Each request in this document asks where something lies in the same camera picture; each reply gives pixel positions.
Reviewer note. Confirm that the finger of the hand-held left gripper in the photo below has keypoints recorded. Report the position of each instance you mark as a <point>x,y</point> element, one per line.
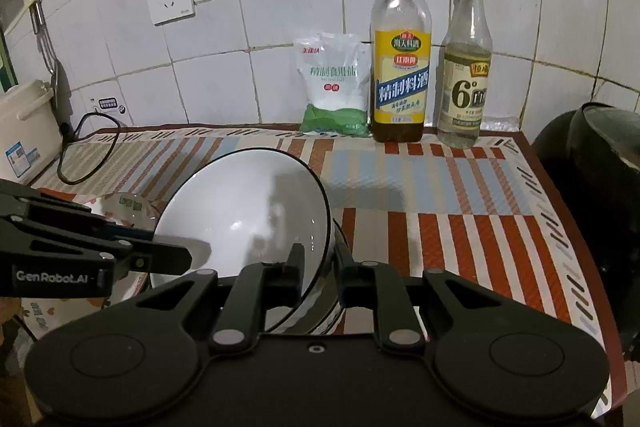
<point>165,258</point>
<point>75,221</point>

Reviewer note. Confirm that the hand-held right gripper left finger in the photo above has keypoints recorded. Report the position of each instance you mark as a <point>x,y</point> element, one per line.
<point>298,267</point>

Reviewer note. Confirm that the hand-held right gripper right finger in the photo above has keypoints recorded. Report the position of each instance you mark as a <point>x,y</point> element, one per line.
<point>350,282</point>

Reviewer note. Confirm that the white ribbed bowl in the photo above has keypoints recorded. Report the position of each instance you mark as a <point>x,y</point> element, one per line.
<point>172,280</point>

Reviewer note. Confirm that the pink rabbit print plate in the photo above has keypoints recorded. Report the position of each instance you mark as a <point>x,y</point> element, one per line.
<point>125,207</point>

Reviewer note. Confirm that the white rice cooker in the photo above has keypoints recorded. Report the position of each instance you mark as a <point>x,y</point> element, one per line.
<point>25,132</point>

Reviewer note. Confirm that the striped table mat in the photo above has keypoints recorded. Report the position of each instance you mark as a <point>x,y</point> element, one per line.
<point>450,217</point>

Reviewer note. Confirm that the metal spatula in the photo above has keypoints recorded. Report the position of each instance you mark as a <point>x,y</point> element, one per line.
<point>62,87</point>

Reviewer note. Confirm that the white salt bag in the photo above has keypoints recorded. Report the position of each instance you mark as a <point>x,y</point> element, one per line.
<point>335,87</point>

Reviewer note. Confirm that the cooking wine bottle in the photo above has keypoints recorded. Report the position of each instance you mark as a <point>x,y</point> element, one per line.
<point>400,82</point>

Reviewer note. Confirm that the clear vinegar bottle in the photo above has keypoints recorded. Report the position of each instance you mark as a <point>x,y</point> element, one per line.
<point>465,97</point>

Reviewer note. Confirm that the black pot with lid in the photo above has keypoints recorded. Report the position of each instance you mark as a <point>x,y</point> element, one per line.
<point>575,187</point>

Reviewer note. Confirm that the small wall sticker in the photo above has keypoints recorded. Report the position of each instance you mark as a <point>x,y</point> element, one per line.
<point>107,103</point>

